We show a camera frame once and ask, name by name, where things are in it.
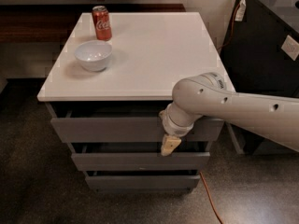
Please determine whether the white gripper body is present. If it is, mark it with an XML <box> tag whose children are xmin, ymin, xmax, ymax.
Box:
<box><xmin>162</xmin><ymin>103</ymin><xmax>202</xmax><ymax>137</ymax></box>

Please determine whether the grey top drawer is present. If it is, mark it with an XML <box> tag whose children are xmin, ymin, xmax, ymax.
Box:
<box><xmin>50</xmin><ymin>105</ymin><xmax>226</xmax><ymax>144</ymax></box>

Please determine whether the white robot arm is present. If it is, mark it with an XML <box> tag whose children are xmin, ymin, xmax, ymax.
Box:
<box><xmin>160</xmin><ymin>73</ymin><xmax>299</xmax><ymax>156</ymax></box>

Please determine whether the grey drawer cabinet white top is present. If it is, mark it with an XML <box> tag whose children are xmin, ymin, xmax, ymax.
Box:
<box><xmin>36</xmin><ymin>11</ymin><xmax>237</xmax><ymax>194</ymax></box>

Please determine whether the grey middle drawer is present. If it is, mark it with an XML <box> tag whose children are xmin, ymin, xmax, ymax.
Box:
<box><xmin>69</xmin><ymin>143</ymin><xmax>209</xmax><ymax>171</ymax></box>

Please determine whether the red coca-cola can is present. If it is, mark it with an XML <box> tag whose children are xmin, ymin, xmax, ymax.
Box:
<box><xmin>92</xmin><ymin>6</ymin><xmax>112</xmax><ymax>41</ymax></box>

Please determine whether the white bowl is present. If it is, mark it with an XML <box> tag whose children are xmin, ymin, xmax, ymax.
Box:
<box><xmin>74</xmin><ymin>40</ymin><xmax>112</xmax><ymax>72</ymax></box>

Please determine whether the black cabinet on right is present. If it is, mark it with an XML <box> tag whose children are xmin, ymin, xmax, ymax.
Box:
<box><xmin>220</xmin><ymin>0</ymin><xmax>299</xmax><ymax>156</ymax></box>

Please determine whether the dark wooden bench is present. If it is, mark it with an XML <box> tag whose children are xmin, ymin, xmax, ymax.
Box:
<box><xmin>0</xmin><ymin>3</ymin><xmax>187</xmax><ymax>44</ymax></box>

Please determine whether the white cable tag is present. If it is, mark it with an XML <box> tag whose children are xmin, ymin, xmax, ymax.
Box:
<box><xmin>235</xmin><ymin>0</ymin><xmax>247</xmax><ymax>21</ymax></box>

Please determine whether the white wall outlet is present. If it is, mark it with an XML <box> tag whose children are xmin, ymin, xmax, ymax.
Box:
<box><xmin>281</xmin><ymin>35</ymin><xmax>299</xmax><ymax>61</ymax></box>

